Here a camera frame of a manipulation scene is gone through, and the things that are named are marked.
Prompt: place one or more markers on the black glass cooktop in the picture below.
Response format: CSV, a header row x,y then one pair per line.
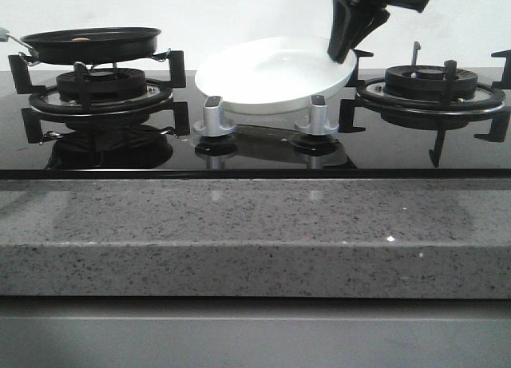
x,y
163,145

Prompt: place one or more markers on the right black pan support grate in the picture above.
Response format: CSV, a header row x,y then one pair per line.
x,y
487,104

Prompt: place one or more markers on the silver stove knob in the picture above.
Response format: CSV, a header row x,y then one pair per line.
x,y
214,123
318,119

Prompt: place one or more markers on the black pan support grate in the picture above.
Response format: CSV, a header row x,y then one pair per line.
x,y
487,104
95,118

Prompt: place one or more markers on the left silver stove knob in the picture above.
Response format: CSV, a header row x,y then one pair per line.
x,y
214,123

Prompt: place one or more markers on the left black gas burner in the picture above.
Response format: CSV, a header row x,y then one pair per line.
x,y
104,85

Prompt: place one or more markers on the black gas burner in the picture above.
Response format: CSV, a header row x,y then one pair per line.
x,y
104,85
427,82

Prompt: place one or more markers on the white plate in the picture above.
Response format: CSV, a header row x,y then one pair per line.
x,y
273,75

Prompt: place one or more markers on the right black gas burner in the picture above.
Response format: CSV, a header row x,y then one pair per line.
x,y
427,82

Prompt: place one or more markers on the right silver stove knob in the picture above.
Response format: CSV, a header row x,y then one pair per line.
x,y
318,119

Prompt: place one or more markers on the left black pan support grate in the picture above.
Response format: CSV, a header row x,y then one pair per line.
x,y
95,118

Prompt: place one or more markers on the black frying pan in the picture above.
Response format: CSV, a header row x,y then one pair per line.
x,y
105,45

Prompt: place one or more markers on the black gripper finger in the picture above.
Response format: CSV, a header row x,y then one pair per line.
x,y
369,24
338,49

